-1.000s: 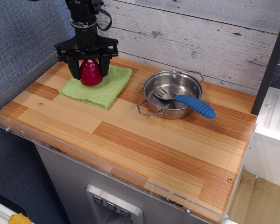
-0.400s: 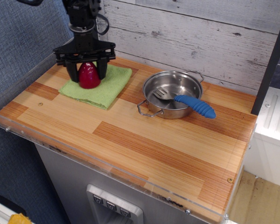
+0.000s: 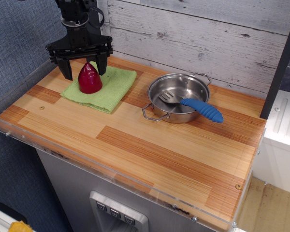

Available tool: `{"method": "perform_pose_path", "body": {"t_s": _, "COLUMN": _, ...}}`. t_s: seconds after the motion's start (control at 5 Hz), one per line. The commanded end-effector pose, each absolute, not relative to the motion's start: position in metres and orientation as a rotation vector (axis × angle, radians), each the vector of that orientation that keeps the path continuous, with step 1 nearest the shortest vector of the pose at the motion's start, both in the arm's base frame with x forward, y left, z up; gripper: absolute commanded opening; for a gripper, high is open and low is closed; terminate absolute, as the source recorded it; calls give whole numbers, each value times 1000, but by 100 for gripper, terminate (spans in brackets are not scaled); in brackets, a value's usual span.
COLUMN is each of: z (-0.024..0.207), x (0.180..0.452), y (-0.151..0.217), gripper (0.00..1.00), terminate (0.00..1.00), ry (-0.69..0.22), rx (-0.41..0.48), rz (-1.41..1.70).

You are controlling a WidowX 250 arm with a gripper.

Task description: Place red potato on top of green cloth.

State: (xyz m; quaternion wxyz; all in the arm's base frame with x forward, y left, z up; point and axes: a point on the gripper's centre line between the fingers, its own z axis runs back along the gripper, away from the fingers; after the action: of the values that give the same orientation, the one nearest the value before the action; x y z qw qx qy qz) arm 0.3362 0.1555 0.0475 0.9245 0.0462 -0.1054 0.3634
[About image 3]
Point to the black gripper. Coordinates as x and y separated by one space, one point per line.
81 42

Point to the black post right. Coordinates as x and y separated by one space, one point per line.
276 81

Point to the blue handled metal spatula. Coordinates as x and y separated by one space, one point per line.
205 109

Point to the green folded cloth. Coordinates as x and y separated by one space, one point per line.
115 84

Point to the clear acrylic guard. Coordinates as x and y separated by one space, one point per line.
197 169

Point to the grey cabinet with dispenser panel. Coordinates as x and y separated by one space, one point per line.
93 203

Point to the red toy potato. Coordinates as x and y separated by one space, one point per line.
89 79

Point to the yellow tape object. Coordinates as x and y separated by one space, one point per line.
19 226

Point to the white toy sink counter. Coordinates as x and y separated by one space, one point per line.
272 161

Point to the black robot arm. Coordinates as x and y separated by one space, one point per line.
82 20

